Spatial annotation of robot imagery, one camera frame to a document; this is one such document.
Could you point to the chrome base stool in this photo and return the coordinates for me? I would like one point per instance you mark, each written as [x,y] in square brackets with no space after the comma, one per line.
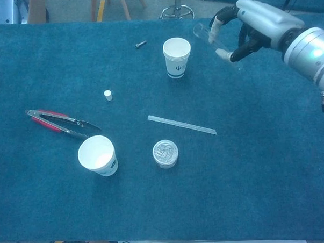
[177,10]

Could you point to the wooden chair legs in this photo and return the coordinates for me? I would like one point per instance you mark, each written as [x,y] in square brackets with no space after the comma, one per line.
[124,7]

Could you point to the small white stopper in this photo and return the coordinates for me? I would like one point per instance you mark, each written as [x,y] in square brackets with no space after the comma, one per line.
[108,95]

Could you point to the teal felt table mat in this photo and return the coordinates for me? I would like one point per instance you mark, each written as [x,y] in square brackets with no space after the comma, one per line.
[47,199]

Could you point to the white paper cup trident logo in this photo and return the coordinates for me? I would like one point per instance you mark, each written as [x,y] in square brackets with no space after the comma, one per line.
[177,61]

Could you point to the clear glass test tube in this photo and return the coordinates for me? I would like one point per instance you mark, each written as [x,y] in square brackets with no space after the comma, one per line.
[201,32]

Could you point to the brown wooden board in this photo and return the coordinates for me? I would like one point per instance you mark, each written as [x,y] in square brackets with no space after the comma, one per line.
[37,11]

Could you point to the small metal bolt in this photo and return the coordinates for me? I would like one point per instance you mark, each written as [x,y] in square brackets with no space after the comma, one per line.
[140,44]

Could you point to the round tin of paper clips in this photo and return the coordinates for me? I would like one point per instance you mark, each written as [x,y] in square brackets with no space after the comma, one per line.
[165,153]

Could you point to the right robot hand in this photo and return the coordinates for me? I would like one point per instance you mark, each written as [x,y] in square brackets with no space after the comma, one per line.
[267,17]

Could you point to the white paper cup blue logo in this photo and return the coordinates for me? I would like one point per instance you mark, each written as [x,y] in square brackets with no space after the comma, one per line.
[96,154]

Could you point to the clear flat plastic strip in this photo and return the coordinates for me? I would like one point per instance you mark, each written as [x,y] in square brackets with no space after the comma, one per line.
[182,125]

